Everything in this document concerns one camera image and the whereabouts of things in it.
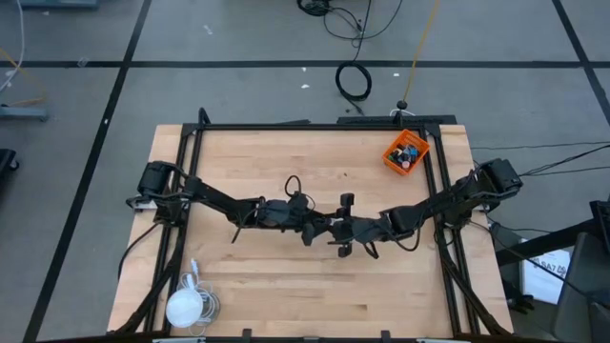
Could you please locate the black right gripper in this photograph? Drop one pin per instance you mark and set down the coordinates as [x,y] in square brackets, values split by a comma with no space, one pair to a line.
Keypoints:
[369,229]

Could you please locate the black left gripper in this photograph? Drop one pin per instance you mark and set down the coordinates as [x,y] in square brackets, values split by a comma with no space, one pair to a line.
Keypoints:
[281,214]

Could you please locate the pale pink nail polish bottle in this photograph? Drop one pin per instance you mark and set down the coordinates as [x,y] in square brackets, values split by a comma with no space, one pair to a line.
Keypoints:
[338,220]

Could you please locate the white nail polish bottle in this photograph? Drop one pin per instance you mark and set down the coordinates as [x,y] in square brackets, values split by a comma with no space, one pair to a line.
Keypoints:
[406,165]

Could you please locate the bright blue nail polish bottle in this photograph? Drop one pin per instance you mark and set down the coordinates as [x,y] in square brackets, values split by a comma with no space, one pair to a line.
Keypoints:
[414,153]

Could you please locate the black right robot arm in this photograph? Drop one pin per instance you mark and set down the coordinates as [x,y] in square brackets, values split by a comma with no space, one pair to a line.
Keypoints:
[453,197]

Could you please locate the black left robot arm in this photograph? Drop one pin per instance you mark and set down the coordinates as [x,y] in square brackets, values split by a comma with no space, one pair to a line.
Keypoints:
[214,195]

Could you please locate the black table edge clamp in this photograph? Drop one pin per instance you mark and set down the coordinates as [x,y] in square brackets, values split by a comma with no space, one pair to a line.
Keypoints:
[247,335]
[386,336]

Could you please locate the orange plastic basket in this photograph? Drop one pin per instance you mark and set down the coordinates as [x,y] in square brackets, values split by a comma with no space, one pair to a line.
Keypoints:
[417,138]

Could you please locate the white round dome device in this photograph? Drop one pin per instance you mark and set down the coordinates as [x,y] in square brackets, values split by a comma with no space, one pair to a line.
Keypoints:
[183,308]

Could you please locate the black metal beam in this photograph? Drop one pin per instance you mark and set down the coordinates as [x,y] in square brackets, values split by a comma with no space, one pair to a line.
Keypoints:
[548,243]

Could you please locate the white printed paper sheet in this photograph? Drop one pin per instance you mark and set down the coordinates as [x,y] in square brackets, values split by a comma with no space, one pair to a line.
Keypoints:
[543,281]

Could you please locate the dark grey chair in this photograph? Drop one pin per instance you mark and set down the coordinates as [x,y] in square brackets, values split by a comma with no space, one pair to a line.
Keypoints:
[586,286]

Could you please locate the black wheeled object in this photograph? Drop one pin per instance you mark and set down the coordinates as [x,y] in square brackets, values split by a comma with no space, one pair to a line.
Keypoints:
[7,162]

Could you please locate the black knob post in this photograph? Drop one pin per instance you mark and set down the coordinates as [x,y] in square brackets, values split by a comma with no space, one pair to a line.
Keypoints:
[402,104]

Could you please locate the grey floor rail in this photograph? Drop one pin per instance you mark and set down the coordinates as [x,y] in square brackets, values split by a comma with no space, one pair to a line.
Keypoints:
[24,113]

